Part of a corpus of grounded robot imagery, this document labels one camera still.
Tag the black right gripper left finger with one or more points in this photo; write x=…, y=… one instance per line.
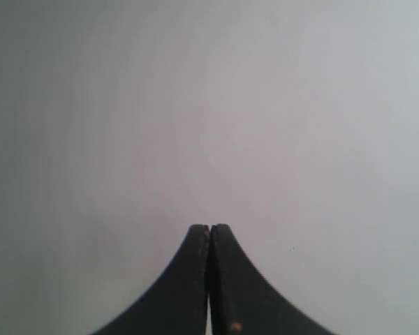
x=176, y=303

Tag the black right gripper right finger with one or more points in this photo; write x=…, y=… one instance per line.
x=241, y=299

